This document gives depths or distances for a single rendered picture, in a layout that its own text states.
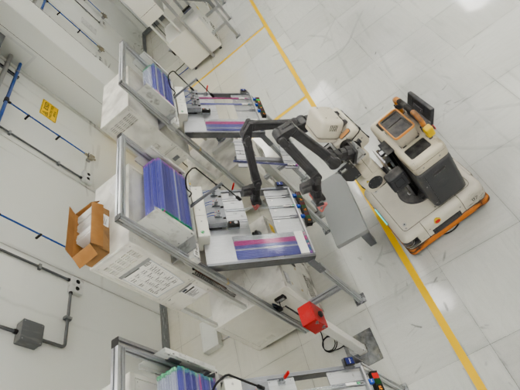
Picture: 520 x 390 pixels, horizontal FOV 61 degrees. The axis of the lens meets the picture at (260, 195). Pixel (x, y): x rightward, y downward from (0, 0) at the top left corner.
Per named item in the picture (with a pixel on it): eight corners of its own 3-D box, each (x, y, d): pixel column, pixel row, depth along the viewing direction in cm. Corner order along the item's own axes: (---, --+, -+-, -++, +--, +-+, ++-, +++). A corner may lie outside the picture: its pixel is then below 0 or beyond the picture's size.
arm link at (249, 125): (244, 124, 263) (241, 116, 270) (242, 143, 271) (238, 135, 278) (313, 121, 277) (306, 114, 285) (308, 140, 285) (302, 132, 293)
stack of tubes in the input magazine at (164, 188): (184, 176, 304) (156, 155, 286) (192, 229, 267) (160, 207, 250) (171, 186, 307) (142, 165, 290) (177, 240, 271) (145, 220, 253)
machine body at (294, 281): (302, 248, 392) (262, 214, 352) (328, 315, 341) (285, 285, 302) (246, 284, 409) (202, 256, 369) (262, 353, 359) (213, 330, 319)
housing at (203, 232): (200, 200, 324) (200, 186, 315) (209, 250, 289) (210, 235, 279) (189, 201, 322) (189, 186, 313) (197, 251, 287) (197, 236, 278)
